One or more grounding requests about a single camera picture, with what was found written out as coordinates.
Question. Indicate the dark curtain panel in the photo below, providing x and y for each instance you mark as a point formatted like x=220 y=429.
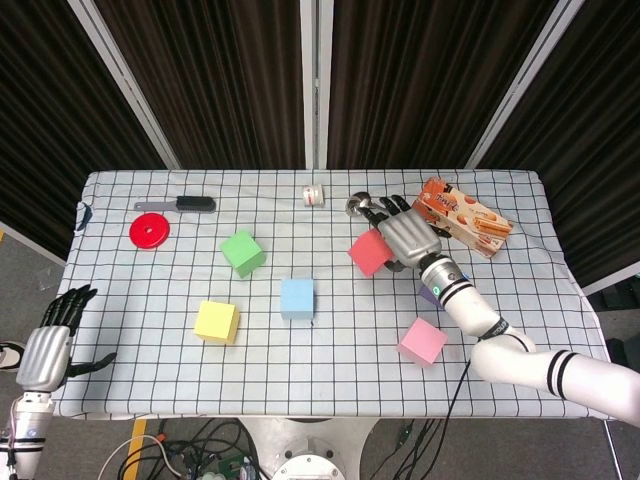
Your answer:
x=590 y=125
x=410 y=75
x=50 y=125
x=225 y=75

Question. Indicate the pink foam cube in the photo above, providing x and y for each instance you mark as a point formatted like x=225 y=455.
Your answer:
x=422 y=342

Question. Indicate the red foam cube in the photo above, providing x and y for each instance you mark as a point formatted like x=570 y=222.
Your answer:
x=367 y=252

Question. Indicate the floor power strip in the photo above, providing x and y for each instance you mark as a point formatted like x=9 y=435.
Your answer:
x=230 y=467

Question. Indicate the blue foam cube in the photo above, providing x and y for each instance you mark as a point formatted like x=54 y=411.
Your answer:
x=297 y=299

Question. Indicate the white black checked tablecloth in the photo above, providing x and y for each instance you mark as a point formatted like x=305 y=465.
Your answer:
x=320 y=380

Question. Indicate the green foam cube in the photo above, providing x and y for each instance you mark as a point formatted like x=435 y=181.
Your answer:
x=242 y=252

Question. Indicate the person leg black trousers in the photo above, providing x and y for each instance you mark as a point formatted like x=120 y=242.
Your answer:
x=7 y=356

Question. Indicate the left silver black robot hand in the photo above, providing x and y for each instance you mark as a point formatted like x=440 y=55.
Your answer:
x=42 y=357

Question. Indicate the blue table clip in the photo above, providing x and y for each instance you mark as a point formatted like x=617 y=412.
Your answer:
x=86 y=216

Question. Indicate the white frame rail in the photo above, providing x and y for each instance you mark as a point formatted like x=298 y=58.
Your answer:
x=612 y=284
x=30 y=244

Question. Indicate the red plastic disc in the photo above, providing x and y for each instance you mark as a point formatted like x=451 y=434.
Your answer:
x=149 y=231

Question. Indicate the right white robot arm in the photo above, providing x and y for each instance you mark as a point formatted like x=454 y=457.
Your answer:
x=505 y=357

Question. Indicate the purple foam cube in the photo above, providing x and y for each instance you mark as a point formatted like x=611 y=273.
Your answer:
x=427 y=296

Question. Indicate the yellow foam cube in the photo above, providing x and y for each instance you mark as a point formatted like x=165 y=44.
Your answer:
x=215 y=322

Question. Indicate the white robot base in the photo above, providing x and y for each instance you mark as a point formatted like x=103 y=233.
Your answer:
x=305 y=440

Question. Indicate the white frame post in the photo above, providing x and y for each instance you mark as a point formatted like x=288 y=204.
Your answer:
x=522 y=82
x=316 y=75
x=125 y=85

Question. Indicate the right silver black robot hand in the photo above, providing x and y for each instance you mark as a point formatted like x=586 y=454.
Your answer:
x=410 y=237

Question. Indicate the orange biscuit box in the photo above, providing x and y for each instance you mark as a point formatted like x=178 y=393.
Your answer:
x=475 y=220

